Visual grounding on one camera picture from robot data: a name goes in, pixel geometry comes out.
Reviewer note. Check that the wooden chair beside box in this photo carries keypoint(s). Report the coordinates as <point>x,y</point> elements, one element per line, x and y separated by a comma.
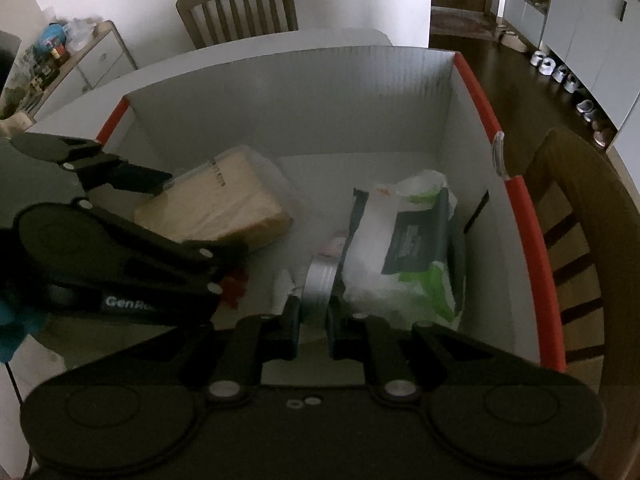
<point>591,237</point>

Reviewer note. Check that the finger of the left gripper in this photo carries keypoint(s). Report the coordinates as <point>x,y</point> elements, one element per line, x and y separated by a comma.
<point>87,161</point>
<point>224,258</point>

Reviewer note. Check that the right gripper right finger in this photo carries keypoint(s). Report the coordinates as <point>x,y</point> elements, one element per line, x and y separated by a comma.
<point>356,336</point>

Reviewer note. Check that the black snack packet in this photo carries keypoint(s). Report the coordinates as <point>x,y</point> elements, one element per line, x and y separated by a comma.
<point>233,290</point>

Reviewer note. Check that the dark wooden chair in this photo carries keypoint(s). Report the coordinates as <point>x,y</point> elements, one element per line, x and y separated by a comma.
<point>212,22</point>

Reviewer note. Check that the red cardboard storage box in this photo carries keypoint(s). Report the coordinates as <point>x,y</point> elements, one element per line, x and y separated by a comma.
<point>341,120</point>

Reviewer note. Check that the white side cabinet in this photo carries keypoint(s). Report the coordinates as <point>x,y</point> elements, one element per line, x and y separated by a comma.
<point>104,59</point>

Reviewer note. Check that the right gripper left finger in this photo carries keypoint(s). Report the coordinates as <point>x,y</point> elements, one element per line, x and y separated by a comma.
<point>271,337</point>

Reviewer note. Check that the silver tape roll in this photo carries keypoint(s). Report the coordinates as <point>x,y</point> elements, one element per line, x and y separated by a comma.
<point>317,290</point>

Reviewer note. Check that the white green tube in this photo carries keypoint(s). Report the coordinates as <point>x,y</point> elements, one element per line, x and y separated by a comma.
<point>282,288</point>

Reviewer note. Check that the white wall cabinet unit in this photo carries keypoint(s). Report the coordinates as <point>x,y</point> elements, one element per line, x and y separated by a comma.
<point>598,40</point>

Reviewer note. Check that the blue globe toy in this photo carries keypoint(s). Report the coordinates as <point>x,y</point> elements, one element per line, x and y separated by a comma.
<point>51,35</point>

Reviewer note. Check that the white green wet wipes pack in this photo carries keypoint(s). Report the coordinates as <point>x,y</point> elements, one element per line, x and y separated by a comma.
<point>404,257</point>

